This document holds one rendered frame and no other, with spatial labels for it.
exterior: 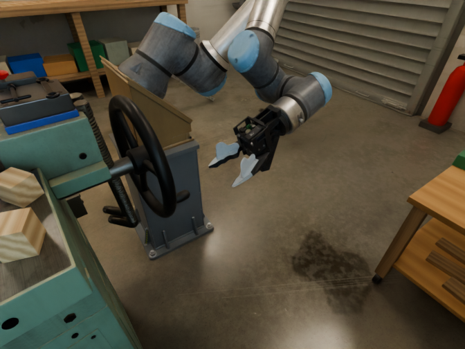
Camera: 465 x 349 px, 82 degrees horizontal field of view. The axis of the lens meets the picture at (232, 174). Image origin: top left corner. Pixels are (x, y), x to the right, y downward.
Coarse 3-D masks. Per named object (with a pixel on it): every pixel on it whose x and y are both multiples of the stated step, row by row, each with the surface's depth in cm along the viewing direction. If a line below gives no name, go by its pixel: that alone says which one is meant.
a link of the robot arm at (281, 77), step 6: (282, 72) 74; (276, 78) 72; (282, 78) 74; (288, 78) 73; (270, 84) 73; (276, 84) 73; (282, 84) 73; (258, 90) 76; (264, 90) 74; (270, 90) 74; (276, 90) 74; (282, 90) 73; (258, 96) 82; (264, 96) 78; (270, 96) 77; (276, 96) 75; (270, 102) 81
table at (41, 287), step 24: (0, 168) 43; (96, 168) 48; (48, 192) 39; (72, 192) 47; (48, 216) 35; (48, 240) 32; (72, 240) 38; (0, 264) 30; (24, 264) 30; (48, 264) 30; (72, 264) 30; (0, 288) 27; (24, 288) 27; (48, 288) 29; (72, 288) 31; (0, 312) 26; (24, 312) 28; (48, 312) 30; (0, 336) 28
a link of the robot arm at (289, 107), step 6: (282, 96) 68; (276, 102) 67; (282, 102) 66; (288, 102) 66; (294, 102) 66; (282, 108) 65; (288, 108) 65; (294, 108) 65; (300, 108) 66; (282, 114) 66; (288, 114) 65; (294, 114) 65; (300, 114) 66; (288, 120) 66; (294, 120) 66; (300, 120) 66; (294, 126) 66; (288, 132) 70
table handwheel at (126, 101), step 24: (120, 96) 53; (120, 120) 59; (144, 120) 49; (120, 144) 68; (144, 144) 48; (120, 168) 57; (144, 168) 59; (168, 168) 50; (144, 192) 69; (168, 192) 51; (168, 216) 58
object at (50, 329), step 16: (64, 208) 54; (80, 240) 55; (96, 288) 41; (80, 304) 41; (96, 304) 43; (48, 320) 38; (64, 320) 40; (80, 320) 42; (32, 336) 38; (48, 336) 40
